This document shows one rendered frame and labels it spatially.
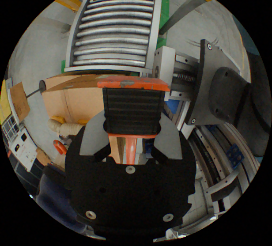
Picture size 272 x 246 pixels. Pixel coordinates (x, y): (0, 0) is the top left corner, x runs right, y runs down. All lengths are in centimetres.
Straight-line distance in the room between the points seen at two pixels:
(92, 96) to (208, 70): 33
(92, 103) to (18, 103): 178
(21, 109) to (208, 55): 206
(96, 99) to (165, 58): 23
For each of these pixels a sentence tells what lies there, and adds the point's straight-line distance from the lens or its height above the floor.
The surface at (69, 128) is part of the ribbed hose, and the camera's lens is 31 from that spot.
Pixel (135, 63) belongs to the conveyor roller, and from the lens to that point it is 64.
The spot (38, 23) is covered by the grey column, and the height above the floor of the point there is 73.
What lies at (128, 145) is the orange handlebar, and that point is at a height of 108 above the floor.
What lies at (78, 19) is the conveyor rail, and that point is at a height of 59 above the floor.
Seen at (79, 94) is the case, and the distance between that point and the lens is 32.
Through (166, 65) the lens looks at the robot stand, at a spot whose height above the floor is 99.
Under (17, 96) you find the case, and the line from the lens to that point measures 199.
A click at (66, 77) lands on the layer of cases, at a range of 90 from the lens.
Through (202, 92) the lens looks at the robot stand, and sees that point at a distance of 22.
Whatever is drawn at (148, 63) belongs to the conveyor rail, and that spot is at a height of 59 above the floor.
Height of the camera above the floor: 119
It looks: 61 degrees down
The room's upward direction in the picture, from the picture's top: 179 degrees clockwise
